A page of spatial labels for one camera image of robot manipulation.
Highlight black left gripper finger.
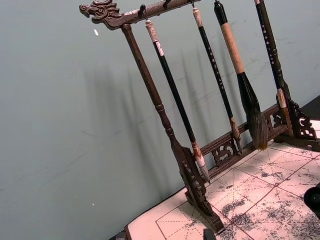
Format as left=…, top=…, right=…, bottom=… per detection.
left=203, top=228, right=216, bottom=240

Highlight white grid calligraphy practice mat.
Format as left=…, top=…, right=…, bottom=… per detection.
left=124, top=141, right=320, bottom=240

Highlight black round glossy object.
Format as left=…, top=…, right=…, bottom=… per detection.
left=303, top=183, right=320, bottom=214

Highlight black brush with white cap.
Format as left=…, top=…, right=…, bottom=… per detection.
left=145, top=20, right=211, bottom=185

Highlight thin black brush with characters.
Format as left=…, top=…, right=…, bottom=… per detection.
left=192, top=7, right=244, bottom=155

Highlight carved dark wood brush rack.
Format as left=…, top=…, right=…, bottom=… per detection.
left=79, top=0, right=320, bottom=235

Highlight long black brush with characters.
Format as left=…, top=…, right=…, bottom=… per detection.
left=254, top=0, right=289, bottom=109

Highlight large brush with tan handle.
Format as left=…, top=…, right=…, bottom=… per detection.
left=213, top=0, right=270, bottom=151

